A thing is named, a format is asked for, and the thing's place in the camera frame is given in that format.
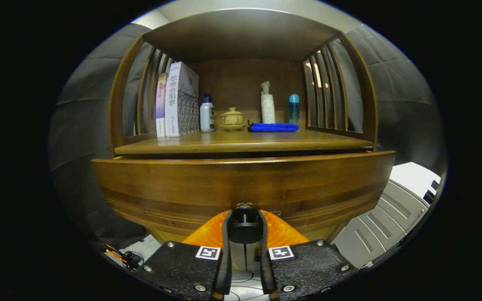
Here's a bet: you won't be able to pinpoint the white drawer unit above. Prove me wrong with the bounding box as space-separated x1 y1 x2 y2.
332 162 441 269

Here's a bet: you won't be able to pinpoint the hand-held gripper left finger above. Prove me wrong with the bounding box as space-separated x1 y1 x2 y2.
134 209 234 301

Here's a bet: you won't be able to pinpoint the white patterned book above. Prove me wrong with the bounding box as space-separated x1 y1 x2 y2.
165 61 200 138

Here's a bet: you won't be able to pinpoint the white pump bottle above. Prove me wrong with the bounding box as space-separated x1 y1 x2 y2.
260 81 276 124

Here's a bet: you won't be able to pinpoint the black backdrop cloth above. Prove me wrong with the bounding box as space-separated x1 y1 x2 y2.
49 23 449 251

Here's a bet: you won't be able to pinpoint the black cable with orange plug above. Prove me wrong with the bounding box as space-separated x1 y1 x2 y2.
101 242 145 270

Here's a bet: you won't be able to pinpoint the purple book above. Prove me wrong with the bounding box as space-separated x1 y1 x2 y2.
156 73 169 138

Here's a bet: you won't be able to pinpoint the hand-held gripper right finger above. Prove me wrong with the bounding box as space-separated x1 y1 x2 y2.
258 209 356 301

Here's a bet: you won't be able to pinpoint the brown wooden drawer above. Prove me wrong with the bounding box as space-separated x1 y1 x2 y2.
92 150 396 245

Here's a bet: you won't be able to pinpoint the yellow lidded teacup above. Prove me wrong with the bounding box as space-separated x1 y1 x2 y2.
219 107 246 132

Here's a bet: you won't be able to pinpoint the white bottle with blue cap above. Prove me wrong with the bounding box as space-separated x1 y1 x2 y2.
200 93 215 133

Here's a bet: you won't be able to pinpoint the wooden countertop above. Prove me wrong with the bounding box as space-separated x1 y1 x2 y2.
114 128 374 155

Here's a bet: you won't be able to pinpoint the blue folded cloth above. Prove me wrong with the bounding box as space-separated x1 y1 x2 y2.
247 120 300 133

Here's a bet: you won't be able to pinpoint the black floor cables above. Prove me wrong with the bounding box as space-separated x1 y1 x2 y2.
228 272 267 301

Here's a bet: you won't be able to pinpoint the clear blue bottle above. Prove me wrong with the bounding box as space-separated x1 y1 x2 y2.
289 94 300 126

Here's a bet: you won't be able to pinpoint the brown wooden cabinet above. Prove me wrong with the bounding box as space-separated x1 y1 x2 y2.
108 8 379 272

